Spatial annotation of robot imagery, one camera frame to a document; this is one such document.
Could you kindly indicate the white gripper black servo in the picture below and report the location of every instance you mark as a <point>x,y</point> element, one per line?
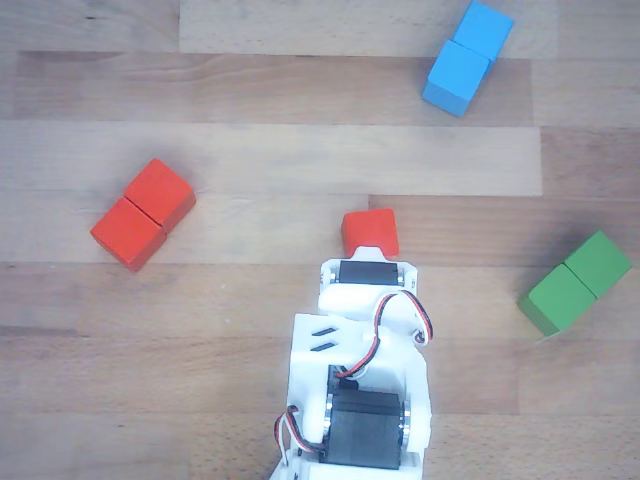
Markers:
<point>369,273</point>

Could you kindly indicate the small red cube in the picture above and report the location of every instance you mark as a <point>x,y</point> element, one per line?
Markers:
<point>370,227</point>

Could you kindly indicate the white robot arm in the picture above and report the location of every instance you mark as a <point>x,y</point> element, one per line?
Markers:
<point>400,360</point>

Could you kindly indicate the long red block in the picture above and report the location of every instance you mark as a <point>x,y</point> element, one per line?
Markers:
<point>142,215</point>

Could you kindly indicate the long green block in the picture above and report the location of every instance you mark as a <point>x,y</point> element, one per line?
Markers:
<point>575,282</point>

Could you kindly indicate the long blue block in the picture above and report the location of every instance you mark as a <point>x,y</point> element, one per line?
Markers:
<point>465,60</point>

